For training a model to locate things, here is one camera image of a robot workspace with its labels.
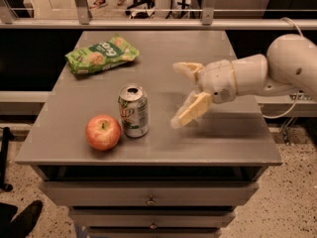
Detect red apple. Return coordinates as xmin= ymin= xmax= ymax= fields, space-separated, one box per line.
xmin=85 ymin=115 xmax=121 ymax=151

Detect green chip bag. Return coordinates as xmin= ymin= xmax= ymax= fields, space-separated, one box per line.
xmin=65 ymin=34 xmax=140 ymax=74

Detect black office chair base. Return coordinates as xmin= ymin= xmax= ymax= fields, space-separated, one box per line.
xmin=125 ymin=0 xmax=156 ymax=19

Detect black stand pole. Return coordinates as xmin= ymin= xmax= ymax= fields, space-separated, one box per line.
xmin=0 ymin=127 xmax=14 ymax=192

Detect metal drawer knob upper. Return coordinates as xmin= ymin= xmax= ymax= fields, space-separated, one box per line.
xmin=146 ymin=195 xmax=157 ymax=206

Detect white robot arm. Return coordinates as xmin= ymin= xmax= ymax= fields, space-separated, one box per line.
xmin=170 ymin=34 xmax=317 ymax=129

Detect silver green 7up can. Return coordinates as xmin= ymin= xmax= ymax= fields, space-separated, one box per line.
xmin=118 ymin=83 xmax=149 ymax=138

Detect metal drawer knob lower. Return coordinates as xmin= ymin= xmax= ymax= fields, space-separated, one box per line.
xmin=149 ymin=221 xmax=158 ymax=230

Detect metal drawer knob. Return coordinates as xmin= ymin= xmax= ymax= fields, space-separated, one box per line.
xmin=146 ymin=195 xmax=157 ymax=206
xmin=149 ymin=221 xmax=158 ymax=230

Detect grey metal railing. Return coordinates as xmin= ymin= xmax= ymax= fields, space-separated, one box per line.
xmin=1 ymin=0 xmax=317 ymax=31

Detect grey drawer cabinet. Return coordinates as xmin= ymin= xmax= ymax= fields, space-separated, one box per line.
xmin=17 ymin=31 xmax=281 ymax=238

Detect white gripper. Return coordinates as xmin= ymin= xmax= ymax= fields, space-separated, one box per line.
xmin=170 ymin=59 xmax=237 ymax=129

